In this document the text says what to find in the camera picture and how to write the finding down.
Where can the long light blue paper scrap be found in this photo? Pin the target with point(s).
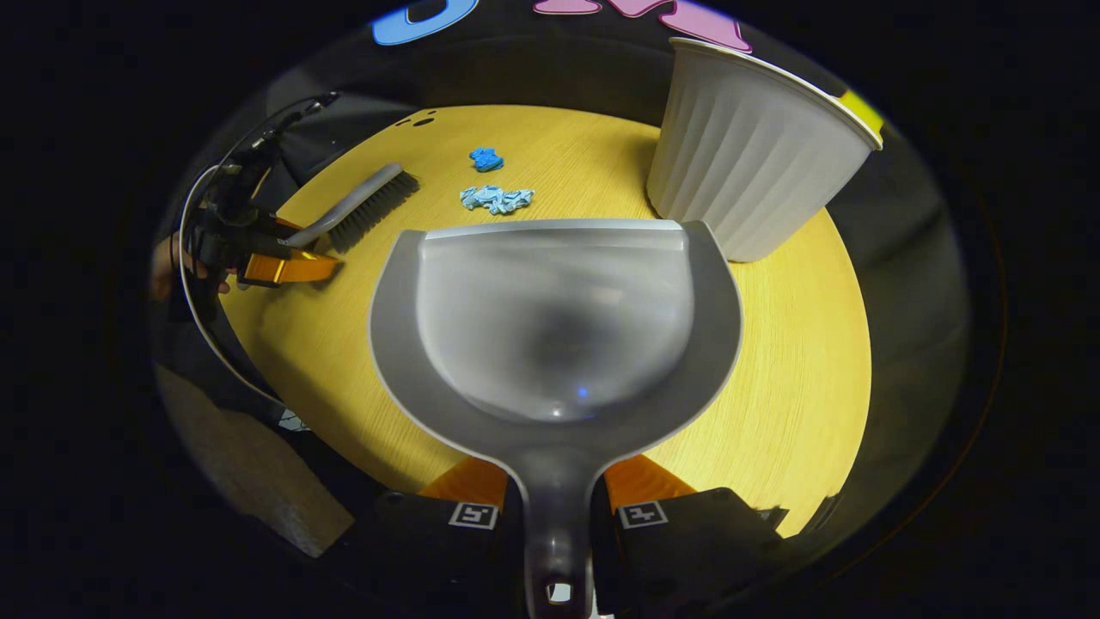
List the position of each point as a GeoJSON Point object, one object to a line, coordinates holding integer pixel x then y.
{"type": "Point", "coordinates": [497, 199]}

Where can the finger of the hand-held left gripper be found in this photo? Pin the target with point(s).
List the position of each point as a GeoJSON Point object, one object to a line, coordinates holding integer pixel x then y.
{"type": "Point", "coordinates": [284, 268]}
{"type": "Point", "coordinates": [275, 234]}

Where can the grey dustpan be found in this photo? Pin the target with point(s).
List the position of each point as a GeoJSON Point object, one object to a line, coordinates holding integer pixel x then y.
{"type": "Point", "coordinates": [550, 327]}

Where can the small dark blue paper scrap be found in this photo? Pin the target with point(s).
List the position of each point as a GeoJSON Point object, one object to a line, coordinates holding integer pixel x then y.
{"type": "Point", "coordinates": [486, 159]}

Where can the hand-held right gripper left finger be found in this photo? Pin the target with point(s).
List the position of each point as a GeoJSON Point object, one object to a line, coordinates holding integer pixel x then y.
{"type": "Point", "coordinates": [430, 542]}

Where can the white ribbed garbage bin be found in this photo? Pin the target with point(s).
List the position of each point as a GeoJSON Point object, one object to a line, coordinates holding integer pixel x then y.
{"type": "Point", "coordinates": [748, 155]}

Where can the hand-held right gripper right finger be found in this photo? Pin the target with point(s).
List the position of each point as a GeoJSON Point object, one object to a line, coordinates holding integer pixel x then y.
{"type": "Point", "coordinates": [687, 542]}

